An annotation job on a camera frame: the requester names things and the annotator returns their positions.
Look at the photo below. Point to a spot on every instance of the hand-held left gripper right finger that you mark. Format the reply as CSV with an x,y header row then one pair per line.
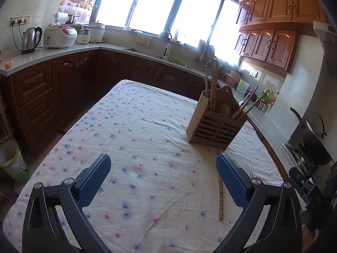
x,y
231,181

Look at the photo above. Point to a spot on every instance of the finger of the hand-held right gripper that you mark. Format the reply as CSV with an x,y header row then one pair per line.
x,y
300,180

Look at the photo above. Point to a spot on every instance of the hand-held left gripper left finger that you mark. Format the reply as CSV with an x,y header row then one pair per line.
x,y
92,181

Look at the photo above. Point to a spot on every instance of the wooden chopstick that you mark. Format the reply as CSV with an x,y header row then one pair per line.
x,y
254,104
211,84
215,84
243,102
248,100
220,189

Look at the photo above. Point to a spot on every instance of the metal chopstick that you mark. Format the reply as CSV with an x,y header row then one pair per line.
x,y
250,170
207,81
204,84

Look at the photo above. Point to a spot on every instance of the wooden utensil holder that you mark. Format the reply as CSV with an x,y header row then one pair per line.
x,y
213,129

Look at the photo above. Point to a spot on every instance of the gas stove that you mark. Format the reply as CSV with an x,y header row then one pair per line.
x,y
297,152

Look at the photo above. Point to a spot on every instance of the black wok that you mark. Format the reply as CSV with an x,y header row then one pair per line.
x,y
314,142

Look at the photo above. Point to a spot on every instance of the floral white tablecloth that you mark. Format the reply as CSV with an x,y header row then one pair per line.
x,y
137,142

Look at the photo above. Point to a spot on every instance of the white and green trash bin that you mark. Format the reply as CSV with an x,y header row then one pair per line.
x,y
13,160

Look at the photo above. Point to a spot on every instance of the yellow cooking oil bottle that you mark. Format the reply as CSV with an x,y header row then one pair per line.
x,y
267,97

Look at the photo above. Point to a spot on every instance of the green and white pitcher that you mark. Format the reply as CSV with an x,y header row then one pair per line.
x,y
242,85

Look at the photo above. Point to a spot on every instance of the dark wooden lower cabinets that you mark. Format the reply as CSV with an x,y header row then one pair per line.
x,y
73,84

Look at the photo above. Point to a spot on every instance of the pink plastic basin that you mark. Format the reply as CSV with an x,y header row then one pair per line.
x,y
233,77

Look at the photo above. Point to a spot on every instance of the green colander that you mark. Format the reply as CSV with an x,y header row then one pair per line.
x,y
175,62

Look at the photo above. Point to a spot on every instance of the metal dish rack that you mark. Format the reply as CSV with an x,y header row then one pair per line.
x,y
204,51

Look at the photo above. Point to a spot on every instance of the range hood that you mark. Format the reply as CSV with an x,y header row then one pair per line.
x,y
327,47

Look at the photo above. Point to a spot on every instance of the kitchen sink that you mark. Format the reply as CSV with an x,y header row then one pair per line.
x,y
142,51

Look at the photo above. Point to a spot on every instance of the orange fruit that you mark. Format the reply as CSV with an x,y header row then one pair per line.
x,y
8,64

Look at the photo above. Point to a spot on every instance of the small white food steamer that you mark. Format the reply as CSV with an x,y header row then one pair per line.
x,y
84,35

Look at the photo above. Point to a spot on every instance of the white and red rice cooker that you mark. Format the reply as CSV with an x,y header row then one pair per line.
x,y
59,37

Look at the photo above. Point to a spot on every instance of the large white rice cooker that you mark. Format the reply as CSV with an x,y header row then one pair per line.
x,y
97,31

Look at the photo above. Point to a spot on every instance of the chrome kitchen faucet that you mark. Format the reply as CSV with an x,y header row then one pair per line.
x,y
168,42

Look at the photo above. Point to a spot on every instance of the steel electric kettle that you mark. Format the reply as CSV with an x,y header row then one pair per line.
x,y
29,40

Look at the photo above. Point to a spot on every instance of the white bowl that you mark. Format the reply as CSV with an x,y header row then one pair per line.
x,y
127,28

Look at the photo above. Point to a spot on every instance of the wooden upper cabinets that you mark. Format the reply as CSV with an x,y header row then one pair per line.
x,y
273,18

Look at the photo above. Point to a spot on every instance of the paper towel roll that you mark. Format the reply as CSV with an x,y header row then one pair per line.
x,y
62,18

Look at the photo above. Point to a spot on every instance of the kitchen window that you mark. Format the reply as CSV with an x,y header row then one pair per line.
x,y
163,5

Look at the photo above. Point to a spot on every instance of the small wall outlet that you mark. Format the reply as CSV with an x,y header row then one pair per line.
x,y
253,73

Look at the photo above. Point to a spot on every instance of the wall socket strip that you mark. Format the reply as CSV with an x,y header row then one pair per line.
x,y
20,20

